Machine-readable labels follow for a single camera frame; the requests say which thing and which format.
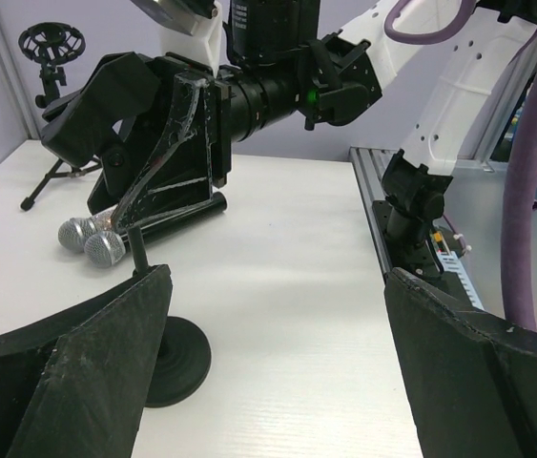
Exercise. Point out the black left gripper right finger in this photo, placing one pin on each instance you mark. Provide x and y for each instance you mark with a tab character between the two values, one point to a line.
470	377

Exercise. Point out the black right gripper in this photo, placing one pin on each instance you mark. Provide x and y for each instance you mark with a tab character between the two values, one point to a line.
192	152

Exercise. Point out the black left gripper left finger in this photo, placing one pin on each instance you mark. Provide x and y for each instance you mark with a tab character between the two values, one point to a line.
75	384

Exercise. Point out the grey microphone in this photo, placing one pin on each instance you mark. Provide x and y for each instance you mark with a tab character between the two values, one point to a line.
107	248

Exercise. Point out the black round-base stand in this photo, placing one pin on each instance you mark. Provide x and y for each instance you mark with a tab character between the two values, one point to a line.
168	357

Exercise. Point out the black tripod shock-mount stand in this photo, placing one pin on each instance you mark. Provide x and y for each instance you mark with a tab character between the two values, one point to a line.
52	45

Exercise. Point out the glitter rhinestone microphone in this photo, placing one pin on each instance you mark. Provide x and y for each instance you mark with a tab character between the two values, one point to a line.
74	233

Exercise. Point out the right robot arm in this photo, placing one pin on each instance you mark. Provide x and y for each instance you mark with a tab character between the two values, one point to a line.
445	58

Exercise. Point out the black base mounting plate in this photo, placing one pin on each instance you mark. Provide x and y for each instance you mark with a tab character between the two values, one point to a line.
406	248

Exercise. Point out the aluminium frame rail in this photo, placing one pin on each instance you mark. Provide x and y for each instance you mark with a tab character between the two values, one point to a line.
369	167

